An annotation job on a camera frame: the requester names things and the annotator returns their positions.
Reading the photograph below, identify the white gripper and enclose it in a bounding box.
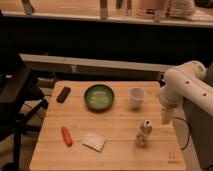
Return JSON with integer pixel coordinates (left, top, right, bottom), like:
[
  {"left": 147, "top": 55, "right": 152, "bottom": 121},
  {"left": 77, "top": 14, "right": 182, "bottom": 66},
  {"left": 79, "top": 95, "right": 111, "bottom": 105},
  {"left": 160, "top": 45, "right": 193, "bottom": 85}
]
[{"left": 159, "top": 86, "right": 182, "bottom": 124}]

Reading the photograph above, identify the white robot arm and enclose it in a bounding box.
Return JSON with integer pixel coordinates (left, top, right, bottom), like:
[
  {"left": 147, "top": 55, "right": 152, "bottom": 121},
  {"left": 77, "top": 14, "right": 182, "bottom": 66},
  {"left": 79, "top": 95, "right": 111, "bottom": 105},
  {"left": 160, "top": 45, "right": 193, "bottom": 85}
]
[{"left": 158, "top": 61, "right": 213, "bottom": 124}]

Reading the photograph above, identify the white plastic cup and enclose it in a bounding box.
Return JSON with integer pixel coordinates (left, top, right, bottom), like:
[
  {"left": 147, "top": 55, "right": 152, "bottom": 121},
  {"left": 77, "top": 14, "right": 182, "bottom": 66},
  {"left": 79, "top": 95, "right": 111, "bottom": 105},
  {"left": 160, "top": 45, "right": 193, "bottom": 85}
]
[{"left": 129, "top": 87, "right": 146, "bottom": 109}]

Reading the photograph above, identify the green bowl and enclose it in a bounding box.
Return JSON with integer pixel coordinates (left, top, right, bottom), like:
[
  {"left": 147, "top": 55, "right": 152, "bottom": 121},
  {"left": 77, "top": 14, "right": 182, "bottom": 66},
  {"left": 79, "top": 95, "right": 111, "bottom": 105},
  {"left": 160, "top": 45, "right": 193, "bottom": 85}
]
[{"left": 84, "top": 84, "right": 114, "bottom": 111}]

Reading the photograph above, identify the white sponge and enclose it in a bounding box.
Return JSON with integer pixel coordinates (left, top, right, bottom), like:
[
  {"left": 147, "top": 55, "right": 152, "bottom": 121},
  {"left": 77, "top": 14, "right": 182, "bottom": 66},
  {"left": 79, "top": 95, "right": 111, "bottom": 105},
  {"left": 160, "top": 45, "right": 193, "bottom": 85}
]
[{"left": 82, "top": 133, "right": 105, "bottom": 152}]

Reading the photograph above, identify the orange carrot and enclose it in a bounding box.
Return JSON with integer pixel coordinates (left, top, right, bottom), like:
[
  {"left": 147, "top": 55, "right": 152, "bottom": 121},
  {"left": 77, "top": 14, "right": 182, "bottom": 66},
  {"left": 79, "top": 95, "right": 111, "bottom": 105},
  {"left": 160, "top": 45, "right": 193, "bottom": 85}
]
[{"left": 61, "top": 127, "right": 73, "bottom": 146}]

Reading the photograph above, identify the black rectangular block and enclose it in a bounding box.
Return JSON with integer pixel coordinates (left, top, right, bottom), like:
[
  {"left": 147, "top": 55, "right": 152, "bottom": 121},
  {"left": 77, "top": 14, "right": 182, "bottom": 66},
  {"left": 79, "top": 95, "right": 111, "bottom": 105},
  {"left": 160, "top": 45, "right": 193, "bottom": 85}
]
[{"left": 57, "top": 87, "right": 71, "bottom": 103}]

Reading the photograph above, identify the black cable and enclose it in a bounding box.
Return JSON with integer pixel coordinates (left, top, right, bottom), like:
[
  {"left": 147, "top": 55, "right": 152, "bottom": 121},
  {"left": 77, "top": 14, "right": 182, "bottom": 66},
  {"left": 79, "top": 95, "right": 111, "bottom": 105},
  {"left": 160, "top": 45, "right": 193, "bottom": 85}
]
[{"left": 172, "top": 115, "right": 192, "bottom": 151}]

